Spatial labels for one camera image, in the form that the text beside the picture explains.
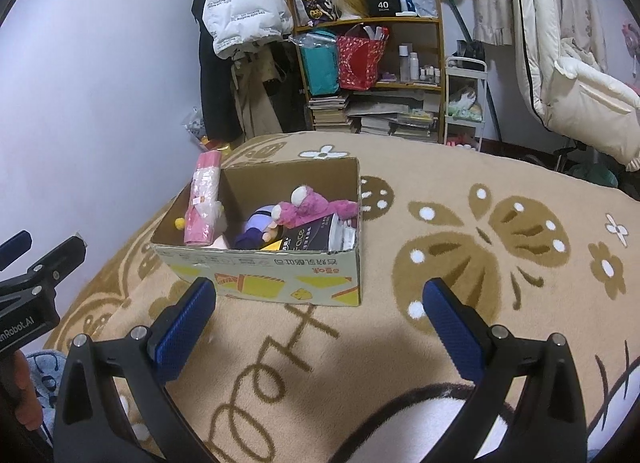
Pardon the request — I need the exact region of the person's left hand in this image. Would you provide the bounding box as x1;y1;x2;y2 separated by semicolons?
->
12;350;44;427

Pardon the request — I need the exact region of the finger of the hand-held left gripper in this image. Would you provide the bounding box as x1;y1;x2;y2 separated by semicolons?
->
0;230;34;272
0;235;89;302

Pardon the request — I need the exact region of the purple plush doll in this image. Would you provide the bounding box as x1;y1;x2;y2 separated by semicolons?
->
232;203;286;250

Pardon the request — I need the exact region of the black hanging garment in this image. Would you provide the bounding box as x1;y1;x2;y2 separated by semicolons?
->
192;0;246;141

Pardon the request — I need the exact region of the white printed puffer jacket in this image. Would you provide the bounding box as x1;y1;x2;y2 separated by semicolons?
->
204;0;293;60

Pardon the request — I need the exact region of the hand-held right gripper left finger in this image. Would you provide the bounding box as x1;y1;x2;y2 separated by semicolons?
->
52;277;218;463

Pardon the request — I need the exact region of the beige hanging coat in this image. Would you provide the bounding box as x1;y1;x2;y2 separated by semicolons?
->
231;50;281;139

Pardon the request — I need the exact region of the wooden shelf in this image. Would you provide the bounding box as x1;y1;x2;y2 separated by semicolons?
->
290;0;446;144

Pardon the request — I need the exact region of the clear plastic bag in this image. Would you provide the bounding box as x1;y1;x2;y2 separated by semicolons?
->
182;108;206;141

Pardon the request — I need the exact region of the white trolley cart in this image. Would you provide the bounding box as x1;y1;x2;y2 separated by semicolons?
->
444;56;488;151

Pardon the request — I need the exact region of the cream puffer coat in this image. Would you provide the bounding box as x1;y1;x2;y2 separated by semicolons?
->
505;0;640;171

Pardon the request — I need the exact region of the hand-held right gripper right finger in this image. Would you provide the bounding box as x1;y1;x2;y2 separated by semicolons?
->
422;279;588;463

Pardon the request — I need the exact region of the printed cardboard box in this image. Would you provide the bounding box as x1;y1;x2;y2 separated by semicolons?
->
150;157;363;308

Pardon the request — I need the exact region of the pink plush bear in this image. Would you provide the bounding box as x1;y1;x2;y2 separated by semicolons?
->
272;186;361;229

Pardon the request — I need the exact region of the red patterned bag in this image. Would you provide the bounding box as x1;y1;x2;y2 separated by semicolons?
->
336;26;388;91

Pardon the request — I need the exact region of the stack of books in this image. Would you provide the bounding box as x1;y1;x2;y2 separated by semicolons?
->
307;93;351;131
347;100;438;144

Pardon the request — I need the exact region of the pink plastic packet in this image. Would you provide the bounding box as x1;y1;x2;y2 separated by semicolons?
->
184;150;223;246

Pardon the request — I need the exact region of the teal bag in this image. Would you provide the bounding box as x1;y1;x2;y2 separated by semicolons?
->
299;30;341;96

